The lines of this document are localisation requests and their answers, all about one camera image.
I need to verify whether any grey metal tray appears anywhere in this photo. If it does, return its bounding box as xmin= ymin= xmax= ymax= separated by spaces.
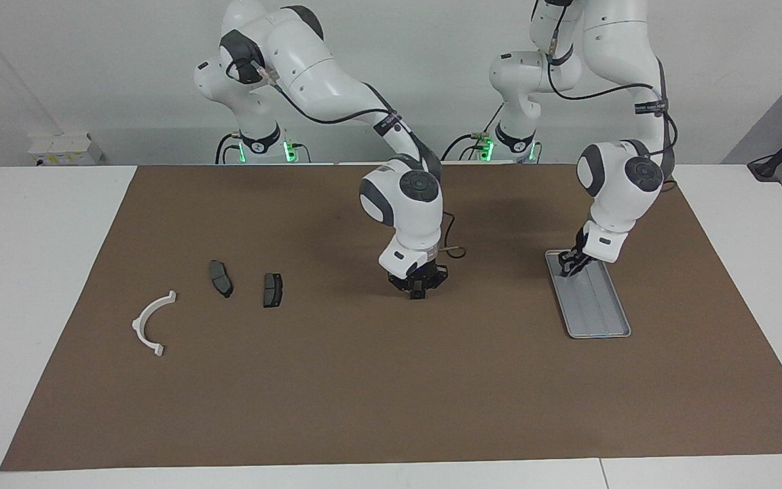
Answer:
xmin=544 ymin=249 xmax=632 ymax=340

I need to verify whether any brown table mat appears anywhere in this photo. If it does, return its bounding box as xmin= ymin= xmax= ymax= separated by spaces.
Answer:
xmin=0 ymin=163 xmax=782 ymax=473

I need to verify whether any rectangular dark grey brake pad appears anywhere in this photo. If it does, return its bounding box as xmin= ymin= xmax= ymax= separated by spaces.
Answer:
xmin=263 ymin=272 xmax=284 ymax=309

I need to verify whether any curved dark grey brake pad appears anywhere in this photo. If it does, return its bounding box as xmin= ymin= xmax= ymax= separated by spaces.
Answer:
xmin=208 ymin=259 xmax=234 ymax=299

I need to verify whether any white power strip box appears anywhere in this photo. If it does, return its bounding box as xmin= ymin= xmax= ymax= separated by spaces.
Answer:
xmin=27 ymin=132 xmax=104 ymax=167

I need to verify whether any black left arm base cable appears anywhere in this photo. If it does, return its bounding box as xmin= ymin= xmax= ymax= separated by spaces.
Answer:
xmin=441 ymin=102 xmax=506 ymax=162

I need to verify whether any black arm base cable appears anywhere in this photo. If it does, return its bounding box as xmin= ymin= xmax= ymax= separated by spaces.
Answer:
xmin=441 ymin=102 xmax=506 ymax=162
xmin=215 ymin=132 xmax=241 ymax=165

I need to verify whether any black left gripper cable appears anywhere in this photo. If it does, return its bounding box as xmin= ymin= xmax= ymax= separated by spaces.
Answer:
xmin=546 ymin=0 xmax=678 ymax=191

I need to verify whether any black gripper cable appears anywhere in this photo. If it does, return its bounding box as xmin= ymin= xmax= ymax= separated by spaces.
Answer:
xmin=546 ymin=0 xmax=678 ymax=191
xmin=228 ymin=58 xmax=467 ymax=260

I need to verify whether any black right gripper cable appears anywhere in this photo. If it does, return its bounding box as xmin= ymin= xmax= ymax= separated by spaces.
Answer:
xmin=228 ymin=58 xmax=467 ymax=260

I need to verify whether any black right arm base cable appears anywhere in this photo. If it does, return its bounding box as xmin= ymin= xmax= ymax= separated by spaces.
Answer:
xmin=215 ymin=132 xmax=241 ymax=165

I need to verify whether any white curved plastic bracket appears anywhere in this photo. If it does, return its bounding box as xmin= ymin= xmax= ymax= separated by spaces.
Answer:
xmin=132 ymin=290 xmax=178 ymax=358

